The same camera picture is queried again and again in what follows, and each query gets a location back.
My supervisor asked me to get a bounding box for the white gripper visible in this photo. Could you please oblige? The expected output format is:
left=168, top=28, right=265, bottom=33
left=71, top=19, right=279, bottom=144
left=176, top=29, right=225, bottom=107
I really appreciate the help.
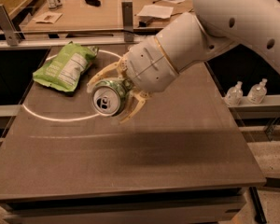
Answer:
left=87, top=36, right=179, bottom=124

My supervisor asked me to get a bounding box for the middle metal bracket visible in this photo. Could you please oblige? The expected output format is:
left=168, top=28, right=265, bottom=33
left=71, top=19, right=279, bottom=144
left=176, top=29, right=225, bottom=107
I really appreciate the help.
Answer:
left=121, top=1, right=133, bottom=42

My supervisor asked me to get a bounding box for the clear plastic bottle left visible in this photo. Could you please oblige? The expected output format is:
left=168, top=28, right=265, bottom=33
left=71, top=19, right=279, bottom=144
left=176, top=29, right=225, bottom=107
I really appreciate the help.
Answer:
left=224, top=81, right=243, bottom=106

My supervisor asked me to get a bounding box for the clear plastic bottle right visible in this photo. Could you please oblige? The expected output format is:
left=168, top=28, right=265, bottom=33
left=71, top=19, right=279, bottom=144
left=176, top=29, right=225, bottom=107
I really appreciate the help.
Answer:
left=247, top=78, right=267, bottom=105

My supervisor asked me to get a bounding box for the left metal bracket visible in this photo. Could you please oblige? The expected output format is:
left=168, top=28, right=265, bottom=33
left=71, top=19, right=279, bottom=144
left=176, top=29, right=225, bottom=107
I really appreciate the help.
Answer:
left=0, top=5, right=21, bottom=46

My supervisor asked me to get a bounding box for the white paper sheet centre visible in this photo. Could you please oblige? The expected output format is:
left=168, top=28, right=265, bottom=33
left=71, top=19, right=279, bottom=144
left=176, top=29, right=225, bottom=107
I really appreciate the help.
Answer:
left=137, top=5, right=174, bottom=19

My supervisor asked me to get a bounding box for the wooden back desk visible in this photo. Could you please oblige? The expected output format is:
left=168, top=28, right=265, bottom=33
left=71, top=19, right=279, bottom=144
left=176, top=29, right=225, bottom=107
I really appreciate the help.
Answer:
left=22, top=0, right=192, bottom=35

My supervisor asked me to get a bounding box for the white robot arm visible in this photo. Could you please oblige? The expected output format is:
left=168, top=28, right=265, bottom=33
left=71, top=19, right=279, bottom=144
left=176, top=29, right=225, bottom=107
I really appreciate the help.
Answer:
left=87, top=0, right=280, bottom=122

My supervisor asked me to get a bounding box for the metal bracket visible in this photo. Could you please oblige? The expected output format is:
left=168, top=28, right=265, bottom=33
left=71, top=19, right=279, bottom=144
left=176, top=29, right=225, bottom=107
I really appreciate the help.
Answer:
left=121, top=1, right=133, bottom=42
left=0, top=5, right=21, bottom=46

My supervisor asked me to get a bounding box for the green chip bag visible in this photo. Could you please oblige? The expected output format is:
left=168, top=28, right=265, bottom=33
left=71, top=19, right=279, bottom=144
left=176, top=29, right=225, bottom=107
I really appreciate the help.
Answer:
left=33, top=42, right=99, bottom=92

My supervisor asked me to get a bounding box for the small paper card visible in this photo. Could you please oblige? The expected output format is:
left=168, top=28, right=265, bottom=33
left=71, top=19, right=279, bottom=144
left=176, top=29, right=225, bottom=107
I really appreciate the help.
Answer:
left=34, top=11, right=63, bottom=24

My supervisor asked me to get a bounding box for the clear plastic bottle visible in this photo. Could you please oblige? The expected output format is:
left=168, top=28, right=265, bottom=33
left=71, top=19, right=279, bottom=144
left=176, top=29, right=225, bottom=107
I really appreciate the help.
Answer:
left=247, top=78, right=267, bottom=105
left=224, top=81, right=243, bottom=106

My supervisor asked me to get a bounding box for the green soda can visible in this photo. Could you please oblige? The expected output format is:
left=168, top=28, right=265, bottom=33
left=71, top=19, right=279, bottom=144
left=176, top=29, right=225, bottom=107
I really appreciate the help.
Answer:
left=88, top=78, right=133, bottom=117

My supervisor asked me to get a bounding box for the black mouse on desk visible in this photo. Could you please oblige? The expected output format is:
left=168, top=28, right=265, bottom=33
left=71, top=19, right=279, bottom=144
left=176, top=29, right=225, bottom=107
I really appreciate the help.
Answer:
left=85, top=0, right=101, bottom=7

